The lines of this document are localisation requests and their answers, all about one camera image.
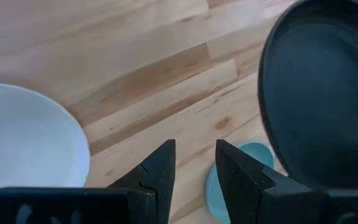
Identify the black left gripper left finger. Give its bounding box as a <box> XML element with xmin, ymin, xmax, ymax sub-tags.
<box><xmin>0</xmin><ymin>139</ymin><xmax>177</xmax><ymax>224</ymax></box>

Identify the light blue plate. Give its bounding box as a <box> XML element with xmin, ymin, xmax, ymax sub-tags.
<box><xmin>205</xmin><ymin>141</ymin><xmax>275</xmax><ymax>224</ymax></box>

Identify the white plate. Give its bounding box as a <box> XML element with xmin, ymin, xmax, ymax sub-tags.
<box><xmin>0</xmin><ymin>82</ymin><xmax>91</xmax><ymax>198</ymax></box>

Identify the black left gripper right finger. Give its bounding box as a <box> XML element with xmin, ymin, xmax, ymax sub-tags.
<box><xmin>215</xmin><ymin>139</ymin><xmax>358</xmax><ymax>224</ymax></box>

